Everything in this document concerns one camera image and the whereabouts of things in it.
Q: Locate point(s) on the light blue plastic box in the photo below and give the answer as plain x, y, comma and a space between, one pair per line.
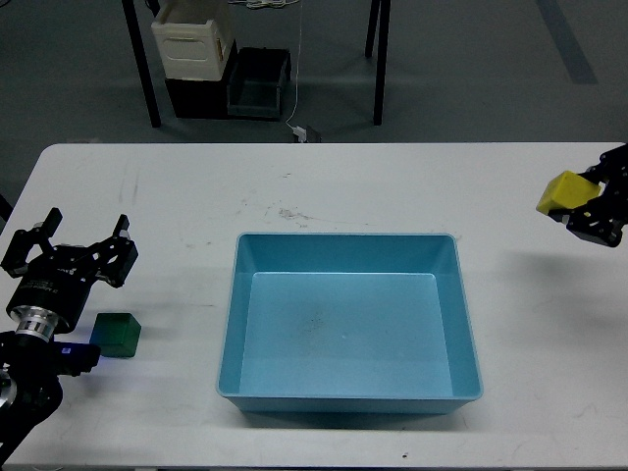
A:
348, 323

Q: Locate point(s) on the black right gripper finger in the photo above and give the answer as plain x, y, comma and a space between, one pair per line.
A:
601, 220
611, 170

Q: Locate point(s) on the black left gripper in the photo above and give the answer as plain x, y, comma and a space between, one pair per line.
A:
59, 280

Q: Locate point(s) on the green cube block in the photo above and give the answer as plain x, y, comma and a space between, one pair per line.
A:
116, 334

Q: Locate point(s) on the yellow cube block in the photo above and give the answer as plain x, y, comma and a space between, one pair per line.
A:
567, 191

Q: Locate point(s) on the cream plastic crate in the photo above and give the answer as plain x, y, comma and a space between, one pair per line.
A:
194, 39

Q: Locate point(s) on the dark grey plastic bin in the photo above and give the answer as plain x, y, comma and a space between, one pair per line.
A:
257, 83

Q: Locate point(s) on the black table leg left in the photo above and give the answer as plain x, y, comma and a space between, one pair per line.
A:
144, 75

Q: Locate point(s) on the black table leg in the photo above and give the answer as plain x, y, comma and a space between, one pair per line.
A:
144, 75
377, 40

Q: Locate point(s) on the black storage box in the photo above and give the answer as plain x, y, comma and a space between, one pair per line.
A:
202, 99

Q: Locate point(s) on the black table leg right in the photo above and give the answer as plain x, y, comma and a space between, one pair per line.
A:
377, 40

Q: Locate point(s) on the white power adapter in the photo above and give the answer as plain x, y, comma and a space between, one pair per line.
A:
299, 134

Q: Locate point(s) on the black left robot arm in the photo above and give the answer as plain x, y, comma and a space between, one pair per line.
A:
32, 361

